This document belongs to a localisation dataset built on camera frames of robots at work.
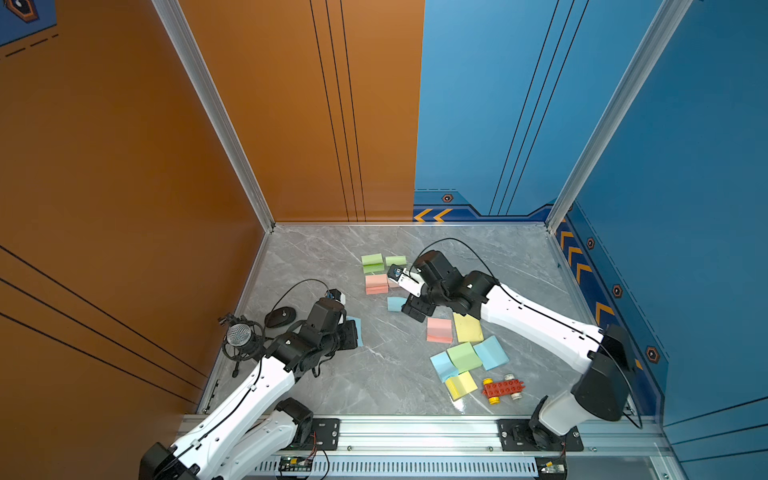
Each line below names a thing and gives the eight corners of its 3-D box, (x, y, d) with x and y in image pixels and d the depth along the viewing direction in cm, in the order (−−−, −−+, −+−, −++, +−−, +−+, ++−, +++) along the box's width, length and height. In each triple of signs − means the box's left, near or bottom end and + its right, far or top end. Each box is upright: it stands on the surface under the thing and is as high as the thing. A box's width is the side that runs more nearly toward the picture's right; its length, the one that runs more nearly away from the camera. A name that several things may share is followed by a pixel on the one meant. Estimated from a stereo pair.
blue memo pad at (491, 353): (487, 372, 85) (490, 368, 82) (473, 347, 90) (475, 342, 87) (507, 363, 86) (510, 359, 84) (492, 339, 91) (494, 335, 89)
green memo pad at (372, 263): (363, 273, 108) (362, 270, 106) (361, 259, 112) (360, 255, 110) (384, 271, 108) (384, 267, 107) (382, 256, 113) (381, 253, 111)
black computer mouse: (267, 327, 94) (263, 322, 92) (272, 311, 98) (268, 306, 95) (293, 327, 94) (290, 322, 92) (296, 311, 98) (294, 306, 95)
